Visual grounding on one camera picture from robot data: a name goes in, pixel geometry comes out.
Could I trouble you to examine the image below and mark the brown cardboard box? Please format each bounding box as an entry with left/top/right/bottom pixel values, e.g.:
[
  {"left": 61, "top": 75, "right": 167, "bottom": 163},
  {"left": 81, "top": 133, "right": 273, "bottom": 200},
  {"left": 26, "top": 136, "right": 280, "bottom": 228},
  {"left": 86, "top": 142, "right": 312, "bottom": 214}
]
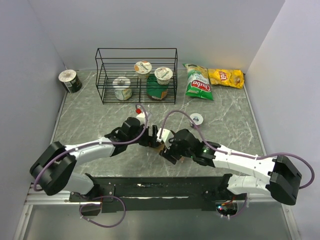
[{"left": 154, "top": 143, "right": 185, "bottom": 165}]

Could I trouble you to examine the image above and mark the green lidded brown jar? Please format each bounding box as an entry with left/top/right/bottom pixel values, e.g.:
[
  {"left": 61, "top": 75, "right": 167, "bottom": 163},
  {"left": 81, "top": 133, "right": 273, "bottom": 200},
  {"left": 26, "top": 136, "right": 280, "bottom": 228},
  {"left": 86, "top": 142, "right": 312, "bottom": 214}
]
[{"left": 146, "top": 74, "right": 169, "bottom": 101}]

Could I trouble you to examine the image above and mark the orange yogurt cup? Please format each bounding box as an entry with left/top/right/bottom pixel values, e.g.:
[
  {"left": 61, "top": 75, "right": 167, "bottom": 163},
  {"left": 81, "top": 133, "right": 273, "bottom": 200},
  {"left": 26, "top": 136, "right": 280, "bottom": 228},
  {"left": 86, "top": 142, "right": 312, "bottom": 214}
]
[{"left": 134, "top": 60, "right": 152, "bottom": 79}]

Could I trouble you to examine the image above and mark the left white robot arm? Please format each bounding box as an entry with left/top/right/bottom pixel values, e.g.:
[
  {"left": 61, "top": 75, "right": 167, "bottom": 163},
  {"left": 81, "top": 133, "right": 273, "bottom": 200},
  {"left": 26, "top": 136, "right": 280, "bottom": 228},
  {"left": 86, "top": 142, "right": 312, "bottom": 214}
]
[{"left": 29, "top": 117, "right": 159, "bottom": 201}]

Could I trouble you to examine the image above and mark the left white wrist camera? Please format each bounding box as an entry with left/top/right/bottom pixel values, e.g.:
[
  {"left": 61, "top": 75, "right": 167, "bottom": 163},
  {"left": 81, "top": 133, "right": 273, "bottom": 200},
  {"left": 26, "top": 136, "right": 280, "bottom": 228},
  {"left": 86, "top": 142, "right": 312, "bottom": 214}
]
[{"left": 135, "top": 108, "right": 152, "bottom": 125}]

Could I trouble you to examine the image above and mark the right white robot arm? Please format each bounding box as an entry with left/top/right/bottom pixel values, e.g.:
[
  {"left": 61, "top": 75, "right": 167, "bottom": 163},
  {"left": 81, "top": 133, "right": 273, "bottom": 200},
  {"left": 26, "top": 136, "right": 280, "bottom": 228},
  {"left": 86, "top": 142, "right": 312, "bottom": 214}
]
[{"left": 156, "top": 129, "right": 302, "bottom": 206}]

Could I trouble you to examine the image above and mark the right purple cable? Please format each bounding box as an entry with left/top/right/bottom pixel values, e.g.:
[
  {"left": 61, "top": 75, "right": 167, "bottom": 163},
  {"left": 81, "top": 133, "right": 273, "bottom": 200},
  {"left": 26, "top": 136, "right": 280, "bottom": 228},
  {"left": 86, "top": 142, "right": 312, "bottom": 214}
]
[{"left": 158, "top": 109, "right": 315, "bottom": 218}]

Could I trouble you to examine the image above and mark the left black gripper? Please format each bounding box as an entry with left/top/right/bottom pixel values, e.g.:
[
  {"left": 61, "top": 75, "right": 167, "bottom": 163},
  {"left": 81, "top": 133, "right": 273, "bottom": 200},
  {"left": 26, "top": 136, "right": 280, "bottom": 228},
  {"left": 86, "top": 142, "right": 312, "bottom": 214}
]
[{"left": 127, "top": 123, "right": 161, "bottom": 148}]

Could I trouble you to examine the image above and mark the yellow Lays chips bag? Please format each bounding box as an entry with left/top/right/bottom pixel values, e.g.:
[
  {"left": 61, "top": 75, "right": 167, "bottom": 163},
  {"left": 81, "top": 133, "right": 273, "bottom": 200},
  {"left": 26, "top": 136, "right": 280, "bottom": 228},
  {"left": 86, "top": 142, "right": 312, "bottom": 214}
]
[{"left": 208, "top": 68, "right": 245, "bottom": 89}]

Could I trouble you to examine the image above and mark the black chips can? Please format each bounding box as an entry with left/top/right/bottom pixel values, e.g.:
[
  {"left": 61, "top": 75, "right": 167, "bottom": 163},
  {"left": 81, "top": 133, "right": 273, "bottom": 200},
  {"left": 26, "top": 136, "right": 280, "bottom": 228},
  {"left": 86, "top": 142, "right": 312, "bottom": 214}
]
[{"left": 58, "top": 69, "right": 82, "bottom": 94}]

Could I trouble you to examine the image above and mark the green Chuba chips bag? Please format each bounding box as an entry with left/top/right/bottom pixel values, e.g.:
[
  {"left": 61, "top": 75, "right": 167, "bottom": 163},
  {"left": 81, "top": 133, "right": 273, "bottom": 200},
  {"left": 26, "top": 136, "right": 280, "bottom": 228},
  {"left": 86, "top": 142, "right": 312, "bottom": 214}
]
[{"left": 183, "top": 63, "right": 214, "bottom": 101}]

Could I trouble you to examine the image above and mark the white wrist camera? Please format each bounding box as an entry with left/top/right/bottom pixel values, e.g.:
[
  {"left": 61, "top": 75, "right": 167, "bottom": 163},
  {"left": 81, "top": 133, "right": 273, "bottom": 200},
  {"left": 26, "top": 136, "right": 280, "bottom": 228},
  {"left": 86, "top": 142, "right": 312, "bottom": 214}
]
[
  {"left": 156, "top": 128, "right": 174, "bottom": 149},
  {"left": 135, "top": 108, "right": 152, "bottom": 125}
]

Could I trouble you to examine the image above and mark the pale yogurt cup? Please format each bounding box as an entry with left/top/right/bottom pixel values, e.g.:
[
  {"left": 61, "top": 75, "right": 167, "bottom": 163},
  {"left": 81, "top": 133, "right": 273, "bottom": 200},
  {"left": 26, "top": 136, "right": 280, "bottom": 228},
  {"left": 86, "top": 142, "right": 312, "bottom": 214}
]
[{"left": 112, "top": 76, "right": 132, "bottom": 101}]

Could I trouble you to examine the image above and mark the aluminium rail frame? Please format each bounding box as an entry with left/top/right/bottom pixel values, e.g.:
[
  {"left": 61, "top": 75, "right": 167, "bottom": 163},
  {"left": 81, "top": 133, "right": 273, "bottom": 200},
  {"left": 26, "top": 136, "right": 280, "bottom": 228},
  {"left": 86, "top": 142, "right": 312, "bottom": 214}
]
[{"left": 17, "top": 70, "right": 301, "bottom": 240}]

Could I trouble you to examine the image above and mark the black wire rack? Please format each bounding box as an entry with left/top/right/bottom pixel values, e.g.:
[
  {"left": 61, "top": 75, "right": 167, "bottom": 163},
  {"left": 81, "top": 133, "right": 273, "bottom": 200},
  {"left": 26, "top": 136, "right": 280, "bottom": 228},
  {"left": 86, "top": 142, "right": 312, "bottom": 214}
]
[{"left": 95, "top": 47, "right": 178, "bottom": 104}]

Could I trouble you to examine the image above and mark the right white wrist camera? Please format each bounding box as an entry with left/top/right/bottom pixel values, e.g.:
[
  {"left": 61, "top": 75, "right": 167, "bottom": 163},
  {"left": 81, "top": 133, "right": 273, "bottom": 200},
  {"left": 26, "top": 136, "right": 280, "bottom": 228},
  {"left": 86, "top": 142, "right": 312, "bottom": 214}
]
[{"left": 156, "top": 128, "right": 174, "bottom": 149}]

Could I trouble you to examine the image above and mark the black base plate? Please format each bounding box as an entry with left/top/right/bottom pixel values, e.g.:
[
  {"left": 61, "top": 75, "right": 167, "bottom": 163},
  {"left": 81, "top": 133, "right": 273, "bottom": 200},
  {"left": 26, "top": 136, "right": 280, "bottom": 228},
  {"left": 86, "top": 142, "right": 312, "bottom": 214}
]
[{"left": 69, "top": 173, "right": 246, "bottom": 213}]

